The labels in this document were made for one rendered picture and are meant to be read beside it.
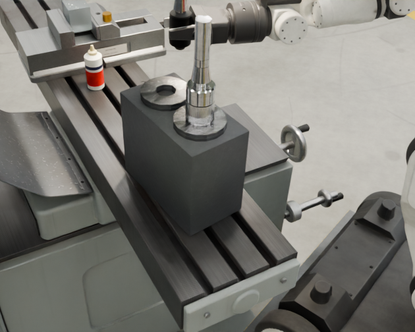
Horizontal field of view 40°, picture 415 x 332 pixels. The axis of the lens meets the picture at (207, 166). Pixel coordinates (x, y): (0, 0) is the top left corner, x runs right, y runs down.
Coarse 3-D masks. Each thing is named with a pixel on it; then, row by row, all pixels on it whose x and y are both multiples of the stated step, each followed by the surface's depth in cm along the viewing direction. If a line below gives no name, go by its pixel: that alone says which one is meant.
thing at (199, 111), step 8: (192, 96) 90; (192, 104) 91; (200, 104) 91; (208, 104) 91; (192, 112) 92; (200, 112) 92; (208, 112) 92; (192, 120) 93; (200, 120) 93; (208, 120) 93
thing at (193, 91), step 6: (186, 84) 91; (192, 84) 91; (210, 84) 91; (186, 90) 91; (192, 90) 89; (198, 90) 89; (204, 90) 90; (210, 90) 90; (198, 96) 90; (204, 96) 90
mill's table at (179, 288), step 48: (0, 0) 168; (48, 0) 169; (48, 96) 141; (96, 96) 134; (96, 144) 120; (144, 192) 114; (144, 240) 101; (192, 240) 102; (240, 240) 102; (192, 288) 94; (240, 288) 96; (288, 288) 103
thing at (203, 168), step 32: (128, 96) 101; (160, 96) 100; (128, 128) 105; (160, 128) 95; (192, 128) 93; (224, 128) 94; (128, 160) 111; (160, 160) 100; (192, 160) 90; (224, 160) 96; (160, 192) 105; (192, 192) 95; (224, 192) 101; (192, 224) 100
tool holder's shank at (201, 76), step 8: (200, 16) 84; (208, 16) 84; (200, 24) 83; (208, 24) 83; (200, 32) 84; (208, 32) 84; (200, 40) 84; (208, 40) 85; (200, 48) 85; (208, 48) 86; (200, 56) 86; (208, 56) 87; (200, 64) 87; (208, 64) 88; (192, 72) 89; (200, 72) 88; (208, 72) 89; (192, 80) 89; (200, 80) 89; (208, 80) 89
